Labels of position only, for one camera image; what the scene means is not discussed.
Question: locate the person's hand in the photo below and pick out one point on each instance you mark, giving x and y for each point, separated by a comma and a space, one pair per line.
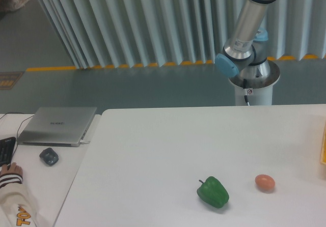
12, 169

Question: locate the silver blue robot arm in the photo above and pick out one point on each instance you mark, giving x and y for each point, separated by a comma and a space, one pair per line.
239, 51

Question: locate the cream sleeved forearm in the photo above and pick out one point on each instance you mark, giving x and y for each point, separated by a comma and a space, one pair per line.
17, 208

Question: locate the green bell pepper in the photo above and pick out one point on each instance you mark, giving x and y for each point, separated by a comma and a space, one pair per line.
212, 192

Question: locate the black keyboard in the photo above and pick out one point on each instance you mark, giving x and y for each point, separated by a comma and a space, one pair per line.
7, 146

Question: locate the silver closed laptop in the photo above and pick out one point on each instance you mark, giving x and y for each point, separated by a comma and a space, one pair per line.
58, 126

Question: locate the white folding partition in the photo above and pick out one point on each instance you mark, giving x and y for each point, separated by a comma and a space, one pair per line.
156, 32

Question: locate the brown egg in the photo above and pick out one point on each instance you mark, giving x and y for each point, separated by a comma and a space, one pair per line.
265, 182

